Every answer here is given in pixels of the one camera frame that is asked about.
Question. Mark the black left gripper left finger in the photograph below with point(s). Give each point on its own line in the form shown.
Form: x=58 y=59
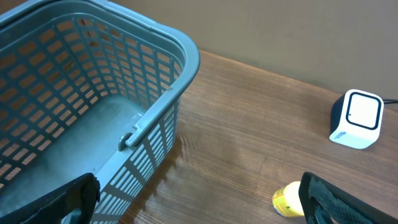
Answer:
x=73 y=202

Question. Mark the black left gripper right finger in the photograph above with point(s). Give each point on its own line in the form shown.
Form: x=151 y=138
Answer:
x=325 y=203

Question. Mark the yellow lidded jar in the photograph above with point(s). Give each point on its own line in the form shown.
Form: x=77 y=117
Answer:
x=286 y=200

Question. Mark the white barcode scanner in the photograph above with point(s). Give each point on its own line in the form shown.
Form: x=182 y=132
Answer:
x=355 y=119

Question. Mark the grey plastic shopping basket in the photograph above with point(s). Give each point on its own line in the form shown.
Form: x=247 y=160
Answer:
x=88 y=87

